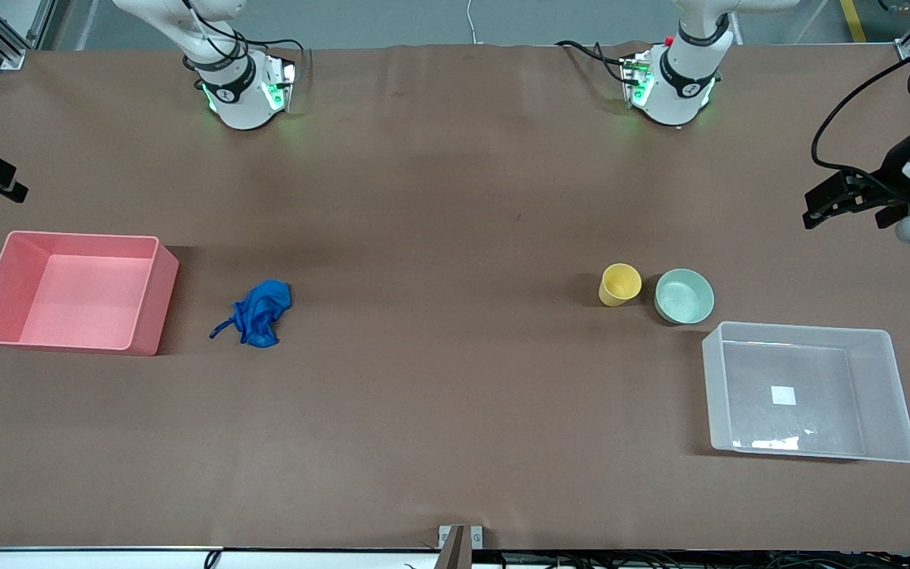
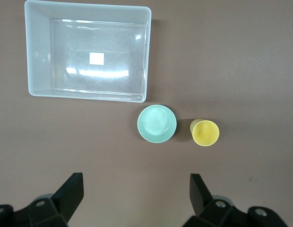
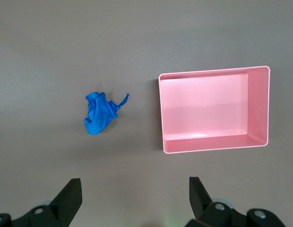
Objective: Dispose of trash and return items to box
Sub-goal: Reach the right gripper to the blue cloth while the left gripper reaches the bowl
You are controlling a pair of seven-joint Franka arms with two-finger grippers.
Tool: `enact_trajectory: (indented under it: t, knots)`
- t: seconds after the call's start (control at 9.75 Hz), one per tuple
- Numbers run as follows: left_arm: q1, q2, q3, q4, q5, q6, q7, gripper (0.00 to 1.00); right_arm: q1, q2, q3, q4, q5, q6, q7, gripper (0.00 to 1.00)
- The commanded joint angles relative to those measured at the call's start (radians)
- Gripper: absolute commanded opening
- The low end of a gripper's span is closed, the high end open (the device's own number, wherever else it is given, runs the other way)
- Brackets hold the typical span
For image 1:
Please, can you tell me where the clear plastic bin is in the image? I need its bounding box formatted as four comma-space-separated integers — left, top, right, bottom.
701, 321, 910, 464

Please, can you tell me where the blue glove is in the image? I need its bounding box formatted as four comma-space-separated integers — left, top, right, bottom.
209, 280, 293, 348

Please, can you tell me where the mint green bowl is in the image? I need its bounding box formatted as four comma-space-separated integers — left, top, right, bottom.
654, 269, 716, 326

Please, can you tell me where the brown table cover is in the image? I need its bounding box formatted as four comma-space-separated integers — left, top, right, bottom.
0, 41, 910, 552

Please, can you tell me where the black left base cable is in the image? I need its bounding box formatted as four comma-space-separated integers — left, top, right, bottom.
555, 40, 632, 85

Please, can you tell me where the pink plastic box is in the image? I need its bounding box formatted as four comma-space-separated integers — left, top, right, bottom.
0, 231, 180, 356

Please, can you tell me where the black base cable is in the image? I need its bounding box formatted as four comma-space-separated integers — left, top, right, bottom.
179, 0, 312, 81
555, 40, 632, 85

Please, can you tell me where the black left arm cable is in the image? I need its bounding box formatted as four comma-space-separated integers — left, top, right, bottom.
811, 32, 910, 203

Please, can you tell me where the white table edge rail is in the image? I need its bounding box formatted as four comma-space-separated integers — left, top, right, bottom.
0, 546, 440, 569

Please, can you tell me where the black right base cable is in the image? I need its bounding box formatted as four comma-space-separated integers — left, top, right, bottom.
179, 0, 312, 81

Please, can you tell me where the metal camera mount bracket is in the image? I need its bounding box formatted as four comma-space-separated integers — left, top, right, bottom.
438, 525, 484, 569

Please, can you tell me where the yellow plastic cup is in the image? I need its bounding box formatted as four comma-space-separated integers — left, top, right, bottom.
599, 263, 643, 307

